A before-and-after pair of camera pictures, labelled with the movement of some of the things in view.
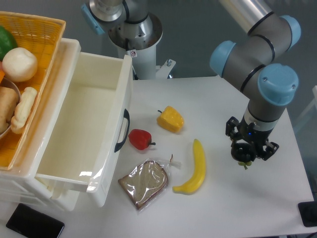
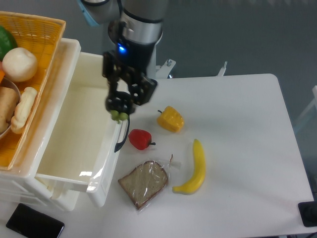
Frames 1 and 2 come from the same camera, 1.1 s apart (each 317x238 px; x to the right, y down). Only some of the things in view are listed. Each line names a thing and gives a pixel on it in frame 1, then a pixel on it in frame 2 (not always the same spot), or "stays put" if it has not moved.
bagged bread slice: x=148 y=181 stays put
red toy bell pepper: x=140 y=139 stays put
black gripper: x=257 y=137 → x=135 y=59
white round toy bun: x=19 y=64 stays put
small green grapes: x=243 y=153 → x=117 y=116
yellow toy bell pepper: x=170 y=120 stays put
